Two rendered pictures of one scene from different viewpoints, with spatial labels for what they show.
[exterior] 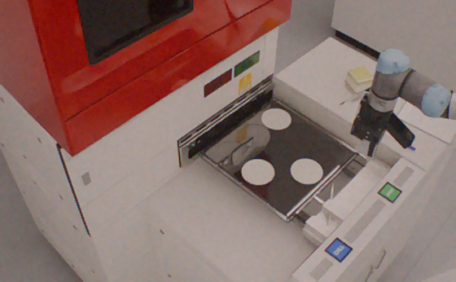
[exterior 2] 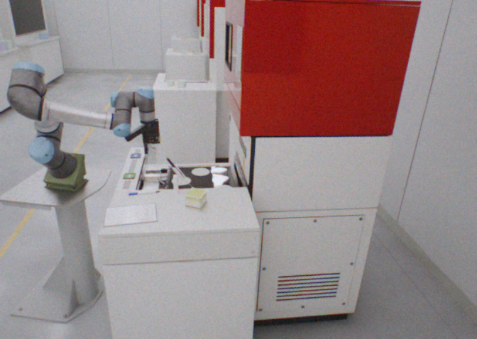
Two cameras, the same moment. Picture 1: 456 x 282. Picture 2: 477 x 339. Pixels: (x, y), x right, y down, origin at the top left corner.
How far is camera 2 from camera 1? 2.72 m
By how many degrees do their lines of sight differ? 96
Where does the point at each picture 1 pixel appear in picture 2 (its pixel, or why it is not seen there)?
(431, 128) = (125, 209)
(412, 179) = (121, 185)
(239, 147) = (220, 174)
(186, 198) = not seen: hidden behind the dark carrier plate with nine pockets
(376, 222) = (127, 167)
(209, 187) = not seen: hidden behind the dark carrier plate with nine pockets
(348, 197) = (152, 186)
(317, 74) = (228, 199)
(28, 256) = not seen: hidden behind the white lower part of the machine
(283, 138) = (207, 184)
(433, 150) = (116, 201)
